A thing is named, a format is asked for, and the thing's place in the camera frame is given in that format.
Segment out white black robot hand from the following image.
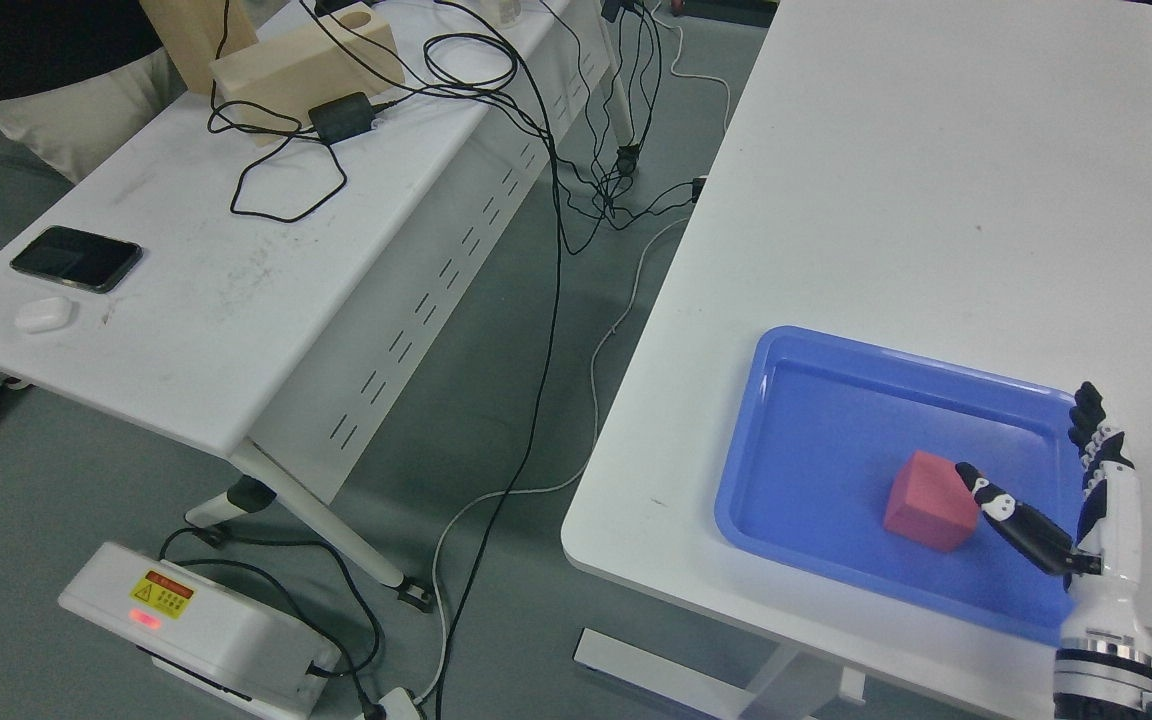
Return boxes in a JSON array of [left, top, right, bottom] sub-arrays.
[[954, 381, 1152, 660]]

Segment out pink foam block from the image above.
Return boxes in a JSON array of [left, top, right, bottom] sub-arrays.
[[882, 450, 980, 552]]

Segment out blue plastic tray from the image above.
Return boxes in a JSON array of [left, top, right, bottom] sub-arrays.
[[714, 325, 1083, 646]]

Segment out light wooden block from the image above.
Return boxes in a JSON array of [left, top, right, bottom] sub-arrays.
[[207, 1, 406, 145]]

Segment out white table with T-leg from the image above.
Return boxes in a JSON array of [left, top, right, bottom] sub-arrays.
[[561, 1, 1152, 719]]

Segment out white power strip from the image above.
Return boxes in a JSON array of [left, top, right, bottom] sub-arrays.
[[355, 687, 424, 720]]

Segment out white black box appliance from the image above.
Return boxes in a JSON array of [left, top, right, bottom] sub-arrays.
[[58, 541, 342, 719]]

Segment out white folding desk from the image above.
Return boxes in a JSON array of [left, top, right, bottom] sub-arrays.
[[0, 0, 637, 613]]

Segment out black power adapter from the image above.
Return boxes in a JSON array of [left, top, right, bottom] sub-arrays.
[[308, 92, 378, 146]]

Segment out black smartphone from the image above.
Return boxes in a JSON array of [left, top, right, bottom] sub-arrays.
[[10, 225, 145, 293]]

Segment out white earbud case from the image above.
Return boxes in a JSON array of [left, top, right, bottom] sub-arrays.
[[13, 296, 76, 334]]

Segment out person leg beige trousers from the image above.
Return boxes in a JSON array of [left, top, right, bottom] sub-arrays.
[[0, 50, 179, 184]]

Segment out white power cable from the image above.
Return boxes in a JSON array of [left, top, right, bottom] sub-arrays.
[[414, 215, 692, 706]]

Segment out long black floor cable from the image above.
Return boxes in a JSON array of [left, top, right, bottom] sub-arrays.
[[431, 0, 657, 720]]

